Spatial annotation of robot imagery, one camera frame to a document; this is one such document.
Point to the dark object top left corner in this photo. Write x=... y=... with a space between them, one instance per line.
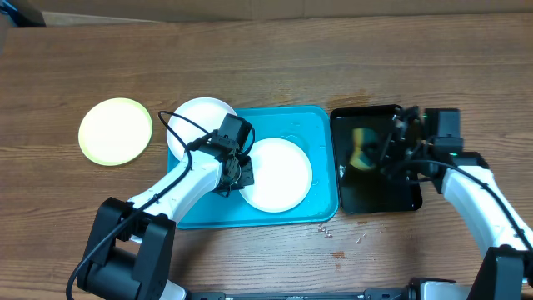
x=22 y=13

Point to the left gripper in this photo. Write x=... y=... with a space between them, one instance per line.
x=248 y=176

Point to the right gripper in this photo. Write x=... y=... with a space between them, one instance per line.
x=388 y=163

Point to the white plate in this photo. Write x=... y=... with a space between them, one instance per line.
x=282 y=176
x=207 y=112

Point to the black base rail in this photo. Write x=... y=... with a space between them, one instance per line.
x=403 y=293

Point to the green rimmed plate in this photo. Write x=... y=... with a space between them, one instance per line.
x=115 y=131

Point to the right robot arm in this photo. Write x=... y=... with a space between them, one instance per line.
x=503 y=238

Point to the green yellow sponge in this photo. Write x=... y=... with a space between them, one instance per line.
x=365 y=143

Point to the black rectangular water tray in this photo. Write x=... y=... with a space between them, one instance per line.
x=368 y=191

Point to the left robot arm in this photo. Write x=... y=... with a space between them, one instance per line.
x=129 y=249

